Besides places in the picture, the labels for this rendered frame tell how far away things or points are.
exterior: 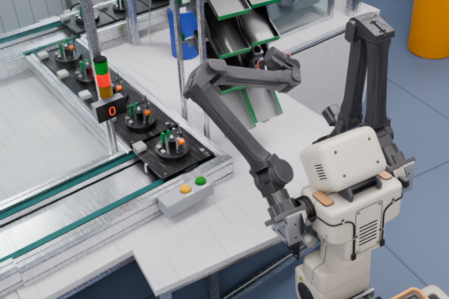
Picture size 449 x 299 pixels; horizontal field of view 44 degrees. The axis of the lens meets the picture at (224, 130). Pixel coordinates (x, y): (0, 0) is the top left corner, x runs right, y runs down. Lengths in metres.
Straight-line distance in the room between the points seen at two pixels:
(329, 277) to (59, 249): 0.91
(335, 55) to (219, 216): 1.71
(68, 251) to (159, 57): 1.45
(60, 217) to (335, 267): 1.00
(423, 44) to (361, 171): 3.38
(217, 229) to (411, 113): 2.50
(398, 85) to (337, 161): 3.00
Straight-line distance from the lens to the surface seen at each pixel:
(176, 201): 2.06
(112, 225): 2.06
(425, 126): 4.20
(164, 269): 1.99
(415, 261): 3.24
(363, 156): 1.68
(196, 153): 2.24
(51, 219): 2.16
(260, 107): 2.39
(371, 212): 1.74
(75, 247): 2.04
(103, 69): 2.04
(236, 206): 2.17
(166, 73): 2.98
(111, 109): 2.13
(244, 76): 1.80
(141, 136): 2.37
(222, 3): 2.08
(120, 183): 2.24
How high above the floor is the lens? 2.39
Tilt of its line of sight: 37 degrees down
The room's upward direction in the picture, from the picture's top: 2 degrees counter-clockwise
